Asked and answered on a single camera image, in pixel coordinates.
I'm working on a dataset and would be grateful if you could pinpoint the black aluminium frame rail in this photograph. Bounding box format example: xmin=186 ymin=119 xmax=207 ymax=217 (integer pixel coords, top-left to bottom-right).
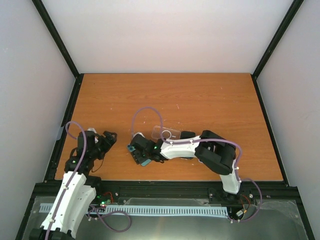
xmin=34 ymin=180 xmax=300 ymax=208

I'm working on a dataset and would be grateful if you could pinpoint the black screen phone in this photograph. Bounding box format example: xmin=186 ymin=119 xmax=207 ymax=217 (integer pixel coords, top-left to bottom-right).
xmin=179 ymin=131 xmax=197 ymax=160

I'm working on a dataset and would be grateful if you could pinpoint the clear magsafe phone case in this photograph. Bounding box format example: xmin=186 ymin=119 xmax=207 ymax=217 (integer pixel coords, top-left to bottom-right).
xmin=151 ymin=125 xmax=181 ymax=140

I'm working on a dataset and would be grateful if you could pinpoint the metal base plate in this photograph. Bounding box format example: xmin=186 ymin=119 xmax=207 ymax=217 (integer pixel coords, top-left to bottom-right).
xmin=22 ymin=196 xmax=308 ymax=240

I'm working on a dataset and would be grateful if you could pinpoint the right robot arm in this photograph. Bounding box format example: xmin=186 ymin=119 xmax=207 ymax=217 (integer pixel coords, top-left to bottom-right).
xmin=127 ymin=130 xmax=242 ymax=195

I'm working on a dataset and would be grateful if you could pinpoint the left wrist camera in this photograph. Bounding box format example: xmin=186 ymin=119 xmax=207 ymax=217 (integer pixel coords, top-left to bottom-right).
xmin=87 ymin=127 xmax=98 ymax=143

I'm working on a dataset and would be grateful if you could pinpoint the light blue cable duct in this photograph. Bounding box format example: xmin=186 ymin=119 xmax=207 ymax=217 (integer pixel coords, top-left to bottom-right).
xmin=39 ymin=202 xmax=230 ymax=217

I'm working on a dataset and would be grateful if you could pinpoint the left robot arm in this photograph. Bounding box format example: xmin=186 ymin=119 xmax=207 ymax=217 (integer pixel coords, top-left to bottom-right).
xmin=28 ymin=128 xmax=117 ymax=240

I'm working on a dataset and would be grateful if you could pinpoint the teal phone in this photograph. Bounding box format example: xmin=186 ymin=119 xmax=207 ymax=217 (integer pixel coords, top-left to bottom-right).
xmin=127 ymin=144 xmax=152 ymax=167

